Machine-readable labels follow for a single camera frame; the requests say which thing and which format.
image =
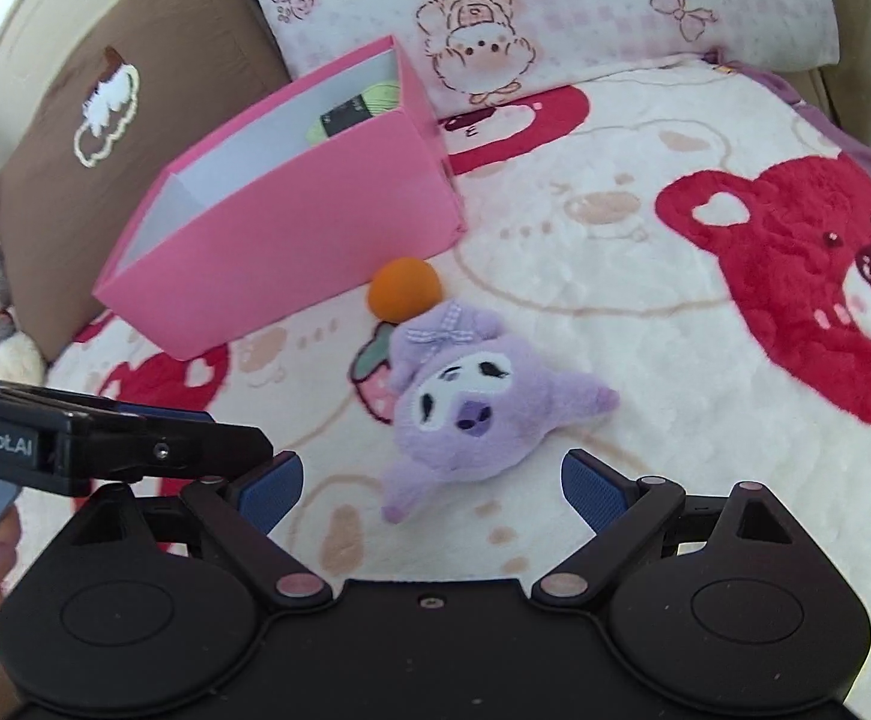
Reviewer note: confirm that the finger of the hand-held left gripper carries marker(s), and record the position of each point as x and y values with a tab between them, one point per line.
172	414
202	446

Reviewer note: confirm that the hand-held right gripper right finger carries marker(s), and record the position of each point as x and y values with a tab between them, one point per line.
593	491

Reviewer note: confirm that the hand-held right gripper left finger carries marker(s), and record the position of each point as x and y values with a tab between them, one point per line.
274	491

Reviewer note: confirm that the purple plush toy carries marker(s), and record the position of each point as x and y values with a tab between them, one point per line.
465	420

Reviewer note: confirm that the pink cardboard box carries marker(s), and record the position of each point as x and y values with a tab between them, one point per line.
292	225

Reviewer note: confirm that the green yarn ball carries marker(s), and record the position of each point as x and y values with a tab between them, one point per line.
379	97

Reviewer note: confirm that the bear printed blanket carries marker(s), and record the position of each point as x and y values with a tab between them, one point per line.
555	315

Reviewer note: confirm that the orange makeup sponge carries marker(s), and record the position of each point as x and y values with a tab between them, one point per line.
405	289

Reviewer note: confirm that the brown pillow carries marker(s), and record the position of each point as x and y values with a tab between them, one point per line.
180	30

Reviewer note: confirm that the beige bed headboard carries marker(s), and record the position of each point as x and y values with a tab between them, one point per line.
22	37

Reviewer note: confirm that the pink checked pillow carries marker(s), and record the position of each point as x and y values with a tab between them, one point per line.
593	0

